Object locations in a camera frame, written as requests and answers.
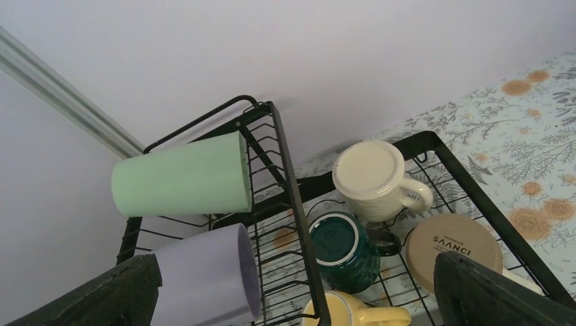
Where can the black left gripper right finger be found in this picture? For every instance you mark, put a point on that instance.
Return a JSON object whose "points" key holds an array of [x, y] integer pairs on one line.
{"points": [[469, 293]]}

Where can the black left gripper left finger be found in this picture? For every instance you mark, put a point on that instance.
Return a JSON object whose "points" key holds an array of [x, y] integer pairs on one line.
{"points": [[124, 295]]}

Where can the beige ceramic mug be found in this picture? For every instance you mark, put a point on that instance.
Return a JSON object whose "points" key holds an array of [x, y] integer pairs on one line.
{"points": [[459, 233]]}

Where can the lavender plastic cup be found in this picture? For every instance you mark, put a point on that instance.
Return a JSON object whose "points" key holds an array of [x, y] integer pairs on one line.
{"points": [[209, 279]]}

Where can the dark green ceramic mug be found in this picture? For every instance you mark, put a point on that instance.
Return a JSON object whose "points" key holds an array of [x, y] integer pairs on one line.
{"points": [[348, 254]]}

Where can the mint green plastic cup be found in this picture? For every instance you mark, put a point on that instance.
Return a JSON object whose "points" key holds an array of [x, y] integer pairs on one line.
{"points": [[210, 176]]}

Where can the cream ceramic mug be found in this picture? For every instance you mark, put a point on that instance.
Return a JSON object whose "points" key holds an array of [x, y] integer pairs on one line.
{"points": [[371, 177]]}

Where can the yellow ceramic mug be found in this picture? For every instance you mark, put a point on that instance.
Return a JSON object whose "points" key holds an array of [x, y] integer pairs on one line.
{"points": [[345, 309]]}

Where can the floral tablecloth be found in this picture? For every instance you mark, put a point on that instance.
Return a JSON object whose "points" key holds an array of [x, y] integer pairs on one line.
{"points": [[518, 137]]}

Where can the aluminium corner profile left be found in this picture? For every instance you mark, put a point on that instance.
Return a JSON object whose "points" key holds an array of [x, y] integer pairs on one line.
{"points": [[37, 77]]}

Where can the black wire dish rack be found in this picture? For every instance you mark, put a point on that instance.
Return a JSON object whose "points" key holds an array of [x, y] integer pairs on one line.
{"points": [[283, 249]]}

